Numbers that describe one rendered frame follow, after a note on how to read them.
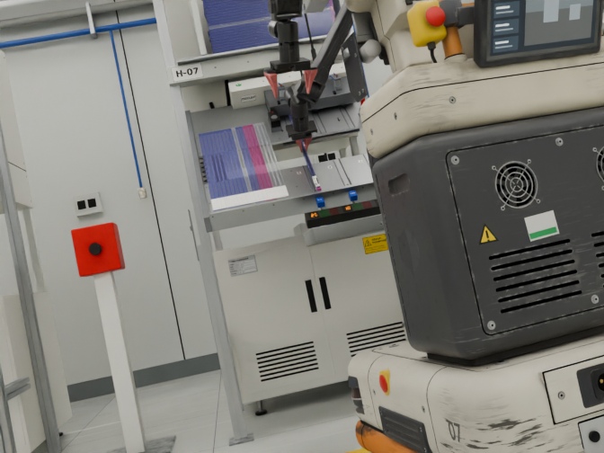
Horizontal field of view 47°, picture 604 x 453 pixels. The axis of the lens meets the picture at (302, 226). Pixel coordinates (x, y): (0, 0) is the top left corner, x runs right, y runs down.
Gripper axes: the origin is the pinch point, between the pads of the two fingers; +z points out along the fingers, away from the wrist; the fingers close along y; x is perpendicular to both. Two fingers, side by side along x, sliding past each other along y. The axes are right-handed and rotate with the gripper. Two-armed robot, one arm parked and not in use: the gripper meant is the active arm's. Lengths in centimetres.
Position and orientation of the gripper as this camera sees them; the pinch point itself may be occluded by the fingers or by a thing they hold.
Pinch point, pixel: (303, 149)
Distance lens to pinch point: 249.7
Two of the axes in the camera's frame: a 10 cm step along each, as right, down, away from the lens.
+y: -9.8, 2.0, -1.0
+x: 2.0, 6.2, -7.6
